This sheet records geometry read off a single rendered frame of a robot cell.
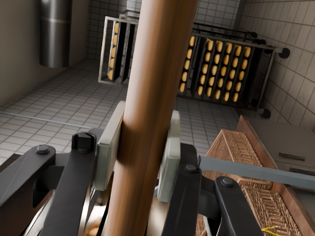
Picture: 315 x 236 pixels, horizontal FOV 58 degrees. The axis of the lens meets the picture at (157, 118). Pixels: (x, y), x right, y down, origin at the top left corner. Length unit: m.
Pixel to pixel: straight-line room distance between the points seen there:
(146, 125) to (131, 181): 0.04
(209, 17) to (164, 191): 5.07
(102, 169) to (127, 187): 0.04
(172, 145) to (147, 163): 0.03
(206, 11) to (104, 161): 5.06
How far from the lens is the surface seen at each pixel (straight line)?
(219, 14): 5.22
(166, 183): 0.16
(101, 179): 0.16
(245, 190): 1.29
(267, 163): 1.51
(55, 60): 3.37
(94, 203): 1.57
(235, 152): 1.60
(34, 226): 1.68
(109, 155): 0.15
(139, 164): 0.18
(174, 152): 0.15
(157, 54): 0.15
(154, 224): 1.75
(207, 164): 1.20
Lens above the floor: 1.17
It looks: 1 degrees down
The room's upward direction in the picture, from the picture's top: 80 degrees counter-clockwise
